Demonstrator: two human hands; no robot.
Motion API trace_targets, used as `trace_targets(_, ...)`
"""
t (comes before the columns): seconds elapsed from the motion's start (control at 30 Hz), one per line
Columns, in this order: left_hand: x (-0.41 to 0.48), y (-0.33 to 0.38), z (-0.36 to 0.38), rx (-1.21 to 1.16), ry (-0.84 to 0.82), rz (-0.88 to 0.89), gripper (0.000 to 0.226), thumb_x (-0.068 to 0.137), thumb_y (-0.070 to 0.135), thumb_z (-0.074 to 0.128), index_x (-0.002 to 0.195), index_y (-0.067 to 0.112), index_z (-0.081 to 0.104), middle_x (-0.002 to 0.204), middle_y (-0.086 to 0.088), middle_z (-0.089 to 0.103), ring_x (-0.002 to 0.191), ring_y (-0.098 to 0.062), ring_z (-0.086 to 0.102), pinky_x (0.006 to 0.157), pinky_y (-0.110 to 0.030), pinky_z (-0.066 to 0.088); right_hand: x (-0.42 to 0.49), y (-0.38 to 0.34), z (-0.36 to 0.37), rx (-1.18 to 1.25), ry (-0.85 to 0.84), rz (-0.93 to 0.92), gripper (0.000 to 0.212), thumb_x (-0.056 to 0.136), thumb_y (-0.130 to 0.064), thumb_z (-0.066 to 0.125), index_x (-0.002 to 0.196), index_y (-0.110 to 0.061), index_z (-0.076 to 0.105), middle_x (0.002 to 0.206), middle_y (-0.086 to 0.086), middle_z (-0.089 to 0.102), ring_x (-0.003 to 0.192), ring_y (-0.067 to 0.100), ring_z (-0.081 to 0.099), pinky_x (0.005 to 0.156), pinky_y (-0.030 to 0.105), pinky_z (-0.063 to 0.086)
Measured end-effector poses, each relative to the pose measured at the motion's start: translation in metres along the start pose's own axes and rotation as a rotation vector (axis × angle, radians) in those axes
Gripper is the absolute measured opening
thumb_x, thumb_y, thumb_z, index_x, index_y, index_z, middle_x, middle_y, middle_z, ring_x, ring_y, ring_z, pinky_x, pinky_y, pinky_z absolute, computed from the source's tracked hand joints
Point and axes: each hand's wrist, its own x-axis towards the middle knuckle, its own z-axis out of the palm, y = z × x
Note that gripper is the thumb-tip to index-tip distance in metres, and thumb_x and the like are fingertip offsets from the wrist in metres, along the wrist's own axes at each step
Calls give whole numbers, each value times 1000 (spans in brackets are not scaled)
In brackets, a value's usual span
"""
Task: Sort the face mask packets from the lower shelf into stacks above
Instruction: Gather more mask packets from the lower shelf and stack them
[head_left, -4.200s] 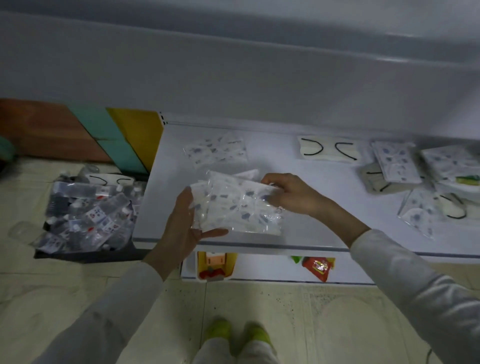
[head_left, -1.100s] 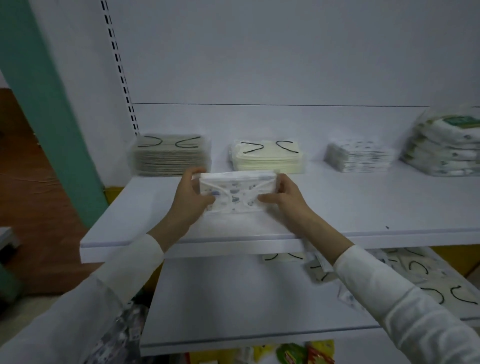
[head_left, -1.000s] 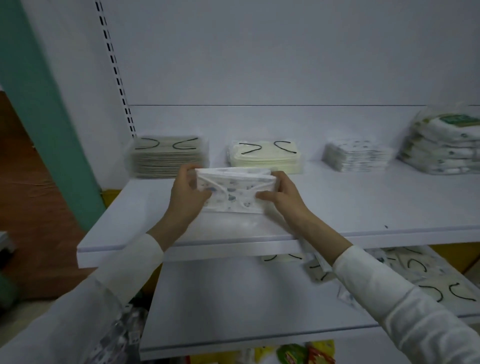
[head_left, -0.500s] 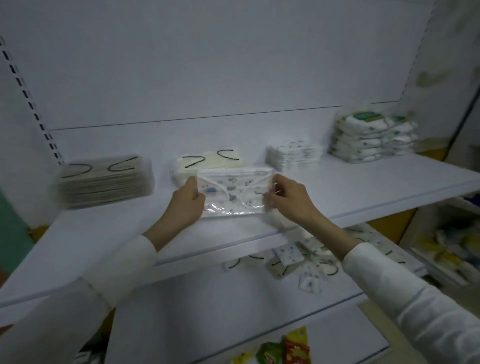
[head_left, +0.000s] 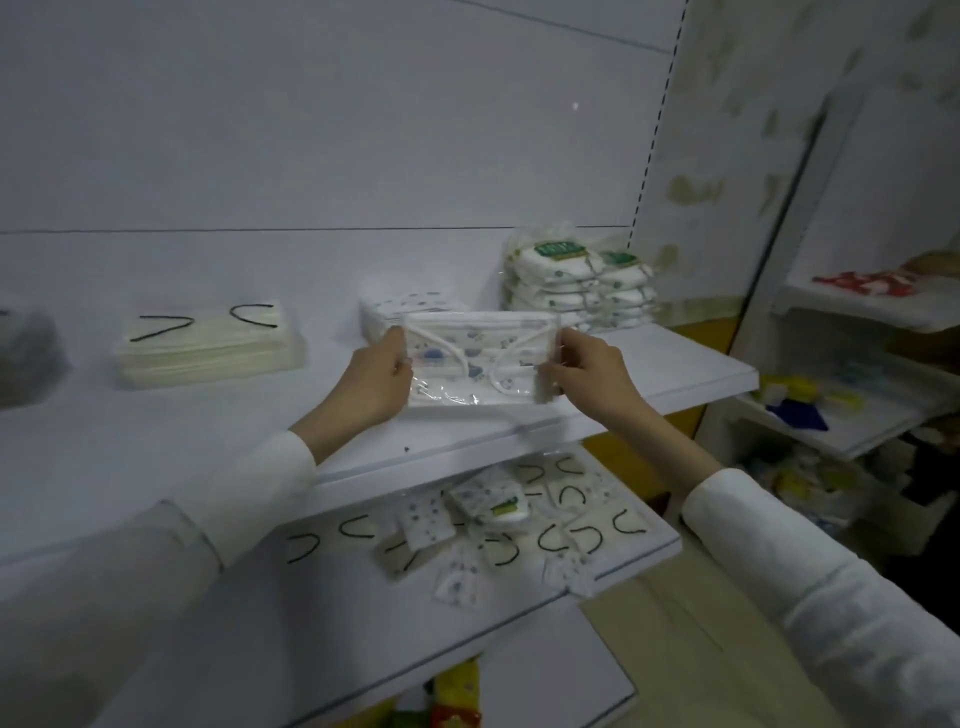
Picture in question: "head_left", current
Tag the person's left hand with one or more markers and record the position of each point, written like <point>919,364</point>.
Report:
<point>367,390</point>

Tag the person's right hand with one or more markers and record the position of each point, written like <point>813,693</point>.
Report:
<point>596,390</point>

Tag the person's left thumb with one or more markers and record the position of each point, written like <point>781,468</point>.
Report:
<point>403,367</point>

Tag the person's right thumb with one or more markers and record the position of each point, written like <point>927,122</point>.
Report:
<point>553,375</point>

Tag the clear-wrapped printed face mask packet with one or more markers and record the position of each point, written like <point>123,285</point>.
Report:
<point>480,360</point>

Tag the person's right forearm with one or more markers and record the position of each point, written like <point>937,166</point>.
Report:
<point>787,570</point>

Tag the person's left forearm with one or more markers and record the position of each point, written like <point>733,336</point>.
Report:
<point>187,525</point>

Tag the stack of printed face masks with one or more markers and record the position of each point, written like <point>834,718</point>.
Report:
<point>409,304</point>

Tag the stack of green-label mask packs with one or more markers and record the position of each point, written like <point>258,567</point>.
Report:
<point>577,281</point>

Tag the white wide shelf board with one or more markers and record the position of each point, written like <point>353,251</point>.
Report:
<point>675,367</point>

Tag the pile of loose mask packets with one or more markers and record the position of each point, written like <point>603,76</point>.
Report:
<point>495,525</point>

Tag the stack of cream face masks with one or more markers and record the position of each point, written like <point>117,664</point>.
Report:
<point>210,345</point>

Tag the blue packet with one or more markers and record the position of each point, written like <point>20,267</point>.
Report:
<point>799,414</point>

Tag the white shelf board with masks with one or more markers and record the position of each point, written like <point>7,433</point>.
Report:
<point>337,622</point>

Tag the white low shelf board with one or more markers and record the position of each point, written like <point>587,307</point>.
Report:
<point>570,675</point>

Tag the white side shelving unit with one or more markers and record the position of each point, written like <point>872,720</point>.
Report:
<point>862,337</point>

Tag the red and white packet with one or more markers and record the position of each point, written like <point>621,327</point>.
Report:
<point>866,283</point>

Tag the yellow and red packet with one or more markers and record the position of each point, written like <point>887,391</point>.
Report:
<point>450,694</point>

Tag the grey face mask stack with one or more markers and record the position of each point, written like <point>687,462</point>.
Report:
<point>26,360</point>

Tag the perforated shelf upright rail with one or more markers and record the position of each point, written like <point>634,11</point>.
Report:
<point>656,112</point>

